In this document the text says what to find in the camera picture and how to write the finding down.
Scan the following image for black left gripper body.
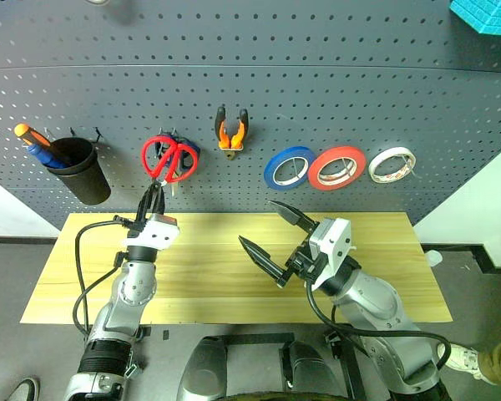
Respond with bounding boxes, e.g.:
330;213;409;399
126;214;150;233

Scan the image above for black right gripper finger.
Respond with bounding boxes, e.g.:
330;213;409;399
237;236;287;279
268;200;319;236

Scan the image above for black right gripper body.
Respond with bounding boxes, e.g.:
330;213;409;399
275;233;321;289

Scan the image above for red handled scissors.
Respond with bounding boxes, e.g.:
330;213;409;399
140;134;200;187

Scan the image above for red tape roll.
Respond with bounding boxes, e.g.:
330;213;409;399
307;145;367;192

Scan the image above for orange handled pliers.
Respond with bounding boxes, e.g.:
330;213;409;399
215;106;251;162

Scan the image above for blue tape roll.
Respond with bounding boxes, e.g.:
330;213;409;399
263;145;317;192

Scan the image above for white tape roll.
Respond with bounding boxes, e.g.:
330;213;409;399
367;146;418;185

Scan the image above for grey metal pegboard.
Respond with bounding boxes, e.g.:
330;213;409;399
0;0;501;231

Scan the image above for black plastic cup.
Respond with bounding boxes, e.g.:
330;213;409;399
45;136;112;206

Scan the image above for grey rounded shell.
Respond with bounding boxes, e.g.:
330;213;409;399
281;340;339;393
177;336;229;398

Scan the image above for dark curved rim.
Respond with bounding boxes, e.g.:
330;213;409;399
220;390;352;401

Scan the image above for white sneaker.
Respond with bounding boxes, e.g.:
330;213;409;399
444;343;498;385

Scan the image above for grey shoe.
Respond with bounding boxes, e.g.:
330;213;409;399
3;375;42;401

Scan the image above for blue brick patterned box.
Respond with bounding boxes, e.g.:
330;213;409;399
448;0;501;37

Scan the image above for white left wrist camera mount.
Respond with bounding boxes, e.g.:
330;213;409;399
123;212;180;251

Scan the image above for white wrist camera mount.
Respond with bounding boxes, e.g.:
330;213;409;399
308;216;354;292
123;212;180;251

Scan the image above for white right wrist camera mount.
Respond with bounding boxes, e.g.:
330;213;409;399
308;216;354;292

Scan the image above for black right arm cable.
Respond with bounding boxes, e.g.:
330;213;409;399
304;283;452;371

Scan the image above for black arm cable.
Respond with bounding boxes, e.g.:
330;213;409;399
304;283;452;371
72;215;145;339

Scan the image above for blue handled scissors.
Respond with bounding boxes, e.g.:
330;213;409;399
156;128;201;198

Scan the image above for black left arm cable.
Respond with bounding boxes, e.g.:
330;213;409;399
72;215;145;339

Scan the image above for blue handled screwdriver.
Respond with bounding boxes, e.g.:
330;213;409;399
26;144;66;169

